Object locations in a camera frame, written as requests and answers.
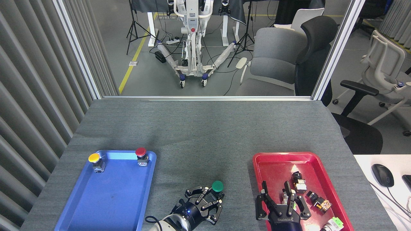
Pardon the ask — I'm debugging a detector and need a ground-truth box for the red plastic tray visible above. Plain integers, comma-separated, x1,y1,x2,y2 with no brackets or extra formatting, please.
253,152,354,231

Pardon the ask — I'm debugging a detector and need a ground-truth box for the black computer mouse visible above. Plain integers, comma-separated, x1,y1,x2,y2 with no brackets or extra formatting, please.
372,164,395,188

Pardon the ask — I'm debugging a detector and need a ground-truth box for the silver switch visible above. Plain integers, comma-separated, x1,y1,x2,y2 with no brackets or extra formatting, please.
282,189,295,206

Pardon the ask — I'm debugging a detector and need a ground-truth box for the black tripod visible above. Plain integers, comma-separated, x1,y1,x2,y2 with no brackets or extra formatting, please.
227,0,256,68
126,0,158,55

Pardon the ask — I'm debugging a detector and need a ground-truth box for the green and white switch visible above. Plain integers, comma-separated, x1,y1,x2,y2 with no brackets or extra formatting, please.
320,217,345,231

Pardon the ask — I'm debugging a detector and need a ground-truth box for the white side table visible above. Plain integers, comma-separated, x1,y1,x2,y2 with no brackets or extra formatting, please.
353,154,411,231

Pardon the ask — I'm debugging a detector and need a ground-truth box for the grey pleated curtain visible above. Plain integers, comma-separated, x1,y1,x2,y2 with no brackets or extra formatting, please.
0,0,120,231

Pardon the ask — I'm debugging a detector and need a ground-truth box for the black and amber switch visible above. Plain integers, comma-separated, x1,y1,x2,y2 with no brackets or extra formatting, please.
306,191,332,214

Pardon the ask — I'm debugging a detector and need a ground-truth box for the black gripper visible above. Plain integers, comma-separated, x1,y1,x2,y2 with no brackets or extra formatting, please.
255,181,312,231
172,186,224,231

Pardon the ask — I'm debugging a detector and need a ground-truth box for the grey office chair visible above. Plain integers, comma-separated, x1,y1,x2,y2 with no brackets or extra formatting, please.
235,27,308,97

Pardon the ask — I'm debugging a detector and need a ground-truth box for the white stand on wheels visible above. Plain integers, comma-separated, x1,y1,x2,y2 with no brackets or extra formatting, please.
156,0,238,89

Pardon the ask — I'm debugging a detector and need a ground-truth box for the yellow push button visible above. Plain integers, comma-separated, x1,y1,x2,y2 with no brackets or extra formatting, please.
88,153,106,173

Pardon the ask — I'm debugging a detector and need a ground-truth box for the white plastic chair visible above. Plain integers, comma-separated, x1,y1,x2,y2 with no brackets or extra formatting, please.
274,8,325,32

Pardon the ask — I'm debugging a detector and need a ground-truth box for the green push button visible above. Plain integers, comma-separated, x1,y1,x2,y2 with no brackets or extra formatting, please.
211,181,225,201

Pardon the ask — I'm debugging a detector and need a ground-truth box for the black and white switch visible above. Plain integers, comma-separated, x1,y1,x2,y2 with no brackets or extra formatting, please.
291,172,307,193

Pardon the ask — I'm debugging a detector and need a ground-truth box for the red push button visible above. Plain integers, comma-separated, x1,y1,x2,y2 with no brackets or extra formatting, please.
135,147,149,167

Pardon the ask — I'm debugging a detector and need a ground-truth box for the white mesh office chair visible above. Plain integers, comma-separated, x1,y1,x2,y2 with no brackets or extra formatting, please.
332,30,411,137

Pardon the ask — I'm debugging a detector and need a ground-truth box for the blue plastic tray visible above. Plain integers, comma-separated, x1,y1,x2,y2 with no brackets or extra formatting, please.
55,150,157,231

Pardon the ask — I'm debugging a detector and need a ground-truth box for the silver frame post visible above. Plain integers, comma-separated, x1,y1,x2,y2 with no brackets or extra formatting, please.
311,0,366,101
52,0,104,100

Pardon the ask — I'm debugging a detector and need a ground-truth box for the black office chair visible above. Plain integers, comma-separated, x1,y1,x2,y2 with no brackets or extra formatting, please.
295,15,383,155

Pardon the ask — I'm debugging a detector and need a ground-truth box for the white desk leg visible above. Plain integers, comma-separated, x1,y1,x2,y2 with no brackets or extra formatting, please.
222,14,240,47
147,12,160,47

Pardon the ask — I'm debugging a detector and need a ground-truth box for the silver frame rail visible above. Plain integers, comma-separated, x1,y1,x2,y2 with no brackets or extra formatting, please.
102,95,314,102

